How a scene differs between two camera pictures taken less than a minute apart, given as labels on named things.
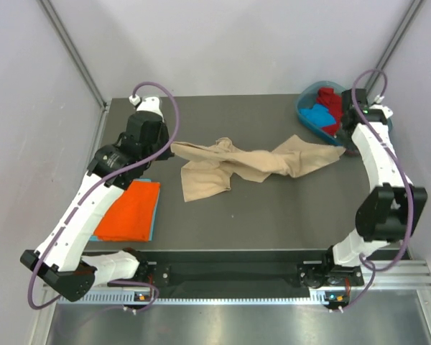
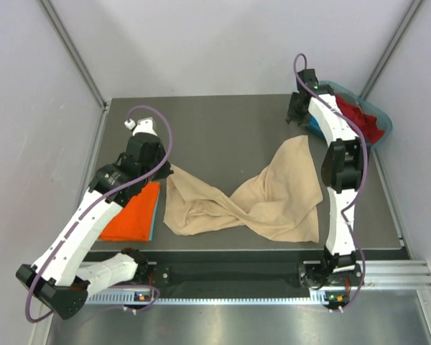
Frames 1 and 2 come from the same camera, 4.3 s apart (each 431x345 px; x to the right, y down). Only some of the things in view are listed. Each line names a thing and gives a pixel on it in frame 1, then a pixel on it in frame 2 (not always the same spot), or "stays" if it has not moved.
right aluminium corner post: [404, 22] stays
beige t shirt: [210, 167] -> [281, 201]
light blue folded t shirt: [94, 238] stays
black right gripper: [345, 144] -> [301, 120]
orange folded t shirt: [131, 217] stays
